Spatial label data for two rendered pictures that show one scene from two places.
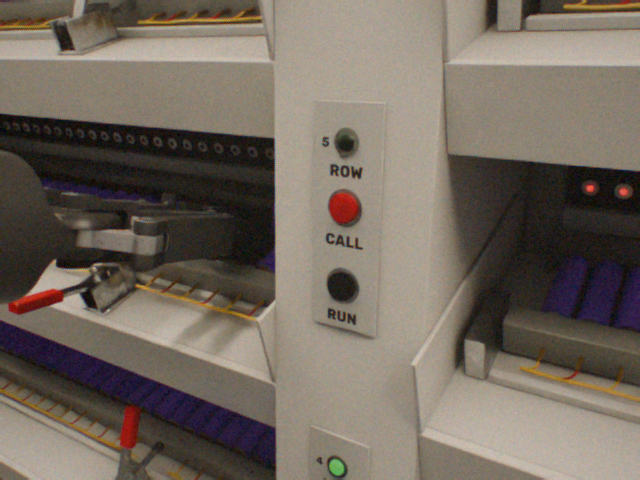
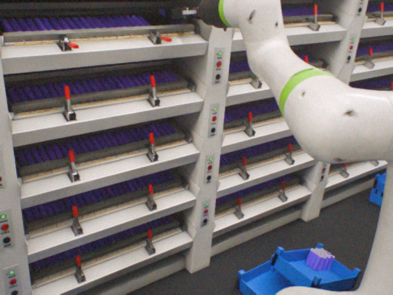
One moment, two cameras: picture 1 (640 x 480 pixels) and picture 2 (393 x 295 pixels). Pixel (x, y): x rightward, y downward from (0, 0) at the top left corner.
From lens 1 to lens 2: 1.28 m
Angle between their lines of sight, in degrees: 65
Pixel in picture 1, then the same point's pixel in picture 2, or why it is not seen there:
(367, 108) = not seen: outside the picture
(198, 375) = (189, 49)
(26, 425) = (99, 109)
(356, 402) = (223, 38)
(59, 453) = (121, 107)
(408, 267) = not seen: hidden behind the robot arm
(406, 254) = not seen: hidden behind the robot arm
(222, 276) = (179, 27)
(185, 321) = (178, 39)
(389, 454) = (227, 46)
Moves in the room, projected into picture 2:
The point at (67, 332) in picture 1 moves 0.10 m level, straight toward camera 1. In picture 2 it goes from (146, 54) to (181, 57)
